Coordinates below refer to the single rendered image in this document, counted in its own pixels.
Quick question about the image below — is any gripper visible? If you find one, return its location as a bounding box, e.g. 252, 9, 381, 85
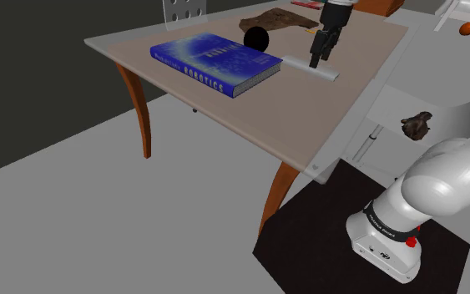
309, 2, 355, 70

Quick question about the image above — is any grey flat bar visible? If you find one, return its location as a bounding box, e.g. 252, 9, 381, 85
280, 54, 340, 83

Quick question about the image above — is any red book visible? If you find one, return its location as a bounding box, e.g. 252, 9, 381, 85
291, 0, 326, 11

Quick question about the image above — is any brown flat crumpled cloth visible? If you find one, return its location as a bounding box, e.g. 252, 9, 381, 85
238, 7, 321, 35

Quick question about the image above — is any orange wooden furniture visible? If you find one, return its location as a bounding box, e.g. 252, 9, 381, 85
352, 0, 406, 18

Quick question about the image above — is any black ball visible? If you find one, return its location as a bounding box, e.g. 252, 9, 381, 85
243, 26, 270, 53

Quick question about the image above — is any table with orange wooden legs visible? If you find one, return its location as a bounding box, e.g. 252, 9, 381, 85
83, 0, 422, 238

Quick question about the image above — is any blue book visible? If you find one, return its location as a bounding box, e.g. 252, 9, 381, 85
149, 32, 284, 99

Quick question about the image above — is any brown lumpy figure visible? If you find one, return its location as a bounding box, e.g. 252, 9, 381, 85
400, 110, 434, 142

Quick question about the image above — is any grey perforated chair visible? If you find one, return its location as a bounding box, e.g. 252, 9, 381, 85
162, 0, 209, 32

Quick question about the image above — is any white perforated chair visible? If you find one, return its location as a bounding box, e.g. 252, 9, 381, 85
340, 79, 470, 180

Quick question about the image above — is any black robot stand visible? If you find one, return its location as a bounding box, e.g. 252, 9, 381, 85
252, 158, 470, 294

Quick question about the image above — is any white furniture frame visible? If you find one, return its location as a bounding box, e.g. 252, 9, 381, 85
432, 0, 470, 33

